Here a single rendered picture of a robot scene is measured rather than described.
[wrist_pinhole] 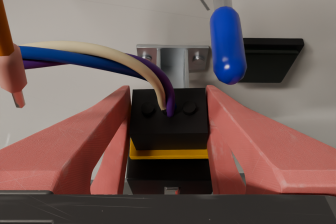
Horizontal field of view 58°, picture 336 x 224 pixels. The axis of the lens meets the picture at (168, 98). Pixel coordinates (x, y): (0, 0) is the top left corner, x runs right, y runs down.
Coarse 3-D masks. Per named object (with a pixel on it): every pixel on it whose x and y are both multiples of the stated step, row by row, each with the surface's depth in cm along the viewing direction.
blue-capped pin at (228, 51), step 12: (216, 0) 8; (228, 0) 8; (216, 12) 8; (228, 12) 8; (216, 24) 8; (228, 24) 7; (240, 24) 8; (216, 36) 7; (228, 36) 7; (240, 36) 7; (216, 48) 7; (228, 48) 7; (240, 48) 7; (216, 60) 7; (228, 60) 7; (240, 60) 7; (216, 72) 7; (228, 72) 7; (240, 72) 7
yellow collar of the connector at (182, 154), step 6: (132, 144) 13; (132, 150) 13; (138, 150) 13; (144, 150) 13; (150, 150) 13; (156, 150) 13; (162, 150) 13; (168, 150) 13; (174, 150) 13; (180, 150) 13; (186, 150) 13; (192, 150) 13; (198, 150) 13; (204, 150) 13; (132, 156) 13; (138, 156) 13; (144, 156) 13; (150, 156) 13; (156, 156) 13; (162, 156) 13; (168, 156) 13; (174, 156) 13; (180, 156) 13; (186, 156) 13; (192, 156) 13; (198, 156) 13; (204, 156) 13
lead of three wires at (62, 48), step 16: (32, 48) 7; (48, 48) 7; (64, 48) 8; (80, 48) 8; (96, 48) 8; (112, 48) 8; (32, 64) 7; (48, 64) 7; (80, 64) 8; (96, 64) 8; (112, 64) 8; (128, 64) 8; (144, 64) 9; (160, 80) 10; (160, 96) 10
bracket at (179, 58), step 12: (144, 48) 19; (156, 48) 19; (168, 48) 19; (180, 48) 19; (192, 48) 19; (204, 48) 19; (156, 60) 19; (168, 60) 20; (180, 60) 20; (192, 60) 20; (204, 60) 20; (168, 72) 21; (180, 72) 21; (180, 84) 20
